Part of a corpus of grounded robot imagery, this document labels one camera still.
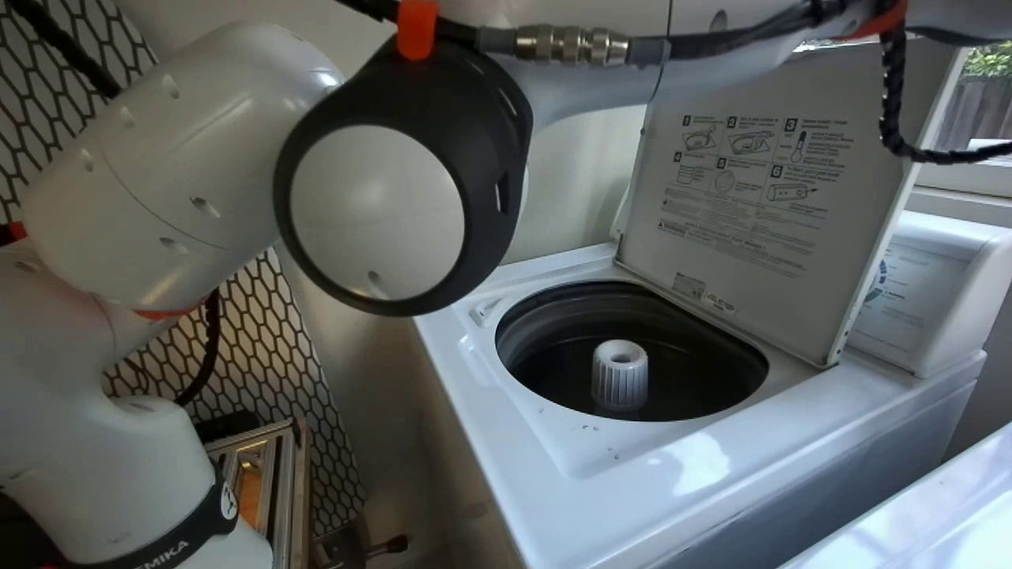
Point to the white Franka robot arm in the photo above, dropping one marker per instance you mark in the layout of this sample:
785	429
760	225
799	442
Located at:
159	191

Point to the white open top-load washing machine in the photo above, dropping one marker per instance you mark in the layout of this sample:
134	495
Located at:
652	495

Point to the Whirlpool washing machine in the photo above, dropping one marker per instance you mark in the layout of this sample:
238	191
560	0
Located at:
927	526

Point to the dark washer drum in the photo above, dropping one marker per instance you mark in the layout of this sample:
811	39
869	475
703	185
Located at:
548	337

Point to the white washer agitator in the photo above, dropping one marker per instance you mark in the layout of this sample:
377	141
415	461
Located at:
619	377

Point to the honeycomb mesh panel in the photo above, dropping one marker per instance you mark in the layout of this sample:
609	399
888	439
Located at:
285	380

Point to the white washer lid with instructions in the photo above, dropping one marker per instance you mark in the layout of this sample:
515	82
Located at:
791	210

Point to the white washer control console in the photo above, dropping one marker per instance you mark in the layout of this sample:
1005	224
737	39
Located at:
927	306

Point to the window with white frame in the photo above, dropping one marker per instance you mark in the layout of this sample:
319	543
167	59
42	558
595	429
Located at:
983	85

